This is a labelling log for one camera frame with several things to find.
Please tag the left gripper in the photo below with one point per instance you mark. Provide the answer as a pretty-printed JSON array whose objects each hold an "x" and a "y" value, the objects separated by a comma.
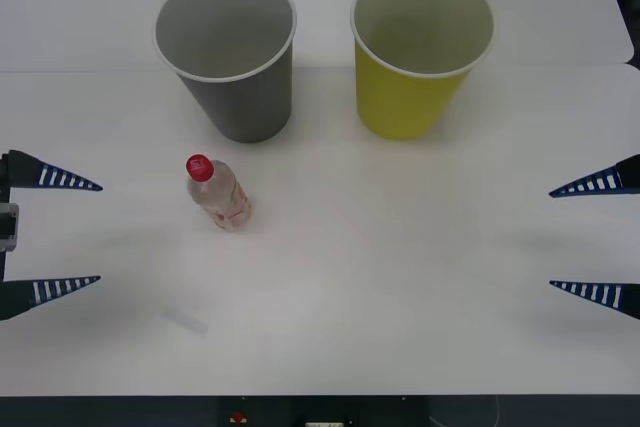
[{"x": 4, "y": 172}]

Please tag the black robot torso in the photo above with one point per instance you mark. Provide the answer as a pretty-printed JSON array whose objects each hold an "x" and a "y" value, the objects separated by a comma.
[{"x": 280, "y": 409}]

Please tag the grey plastic waste bin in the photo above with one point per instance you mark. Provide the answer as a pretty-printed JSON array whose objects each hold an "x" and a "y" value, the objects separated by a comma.
[{"x": 250, "y": 107}]

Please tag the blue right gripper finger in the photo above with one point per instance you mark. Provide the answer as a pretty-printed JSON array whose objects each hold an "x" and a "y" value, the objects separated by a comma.
[
  {"x": 627, "y": 179},
  {"x": 629, "y": 297}
]

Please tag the red round button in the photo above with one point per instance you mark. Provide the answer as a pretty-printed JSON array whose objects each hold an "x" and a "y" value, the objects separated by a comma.
[{"x": 238, "y": 417}]

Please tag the yellow-green plastic waste bin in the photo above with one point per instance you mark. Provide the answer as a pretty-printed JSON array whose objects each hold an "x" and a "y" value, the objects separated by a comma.
[{"x": 400, "y": 102}]

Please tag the clear bottle with red cap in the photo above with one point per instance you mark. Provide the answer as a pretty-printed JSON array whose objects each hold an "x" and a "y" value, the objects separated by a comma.
[{"x": 220, "y": 197}]

